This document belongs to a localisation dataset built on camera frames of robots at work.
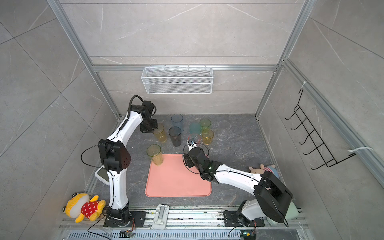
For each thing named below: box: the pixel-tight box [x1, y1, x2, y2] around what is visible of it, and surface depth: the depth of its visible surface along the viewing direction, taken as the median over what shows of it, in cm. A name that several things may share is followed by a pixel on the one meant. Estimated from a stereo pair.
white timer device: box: [94, 165, 110, 186], surface depth 85 cm
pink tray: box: [145, 154, 212, 198], surface depth 86 cm
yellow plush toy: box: [62, 192, 106, 223], surface depth 74 cm
